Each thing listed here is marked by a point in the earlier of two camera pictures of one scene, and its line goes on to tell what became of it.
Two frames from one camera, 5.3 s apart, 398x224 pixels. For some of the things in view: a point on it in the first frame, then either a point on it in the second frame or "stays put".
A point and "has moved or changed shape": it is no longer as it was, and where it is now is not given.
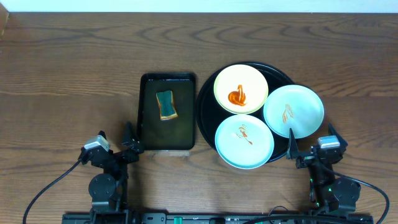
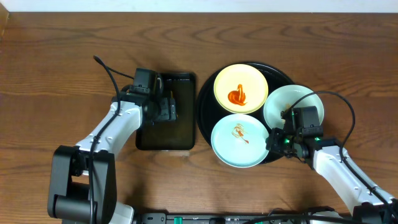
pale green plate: [295, 107] stays put
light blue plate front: [244, 141] has moved or changed shape
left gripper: [116, 154] → [171, 109]
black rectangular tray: [175, 133] stays put
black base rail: [217, 218] stays put
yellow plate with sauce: [240, 89] stays put
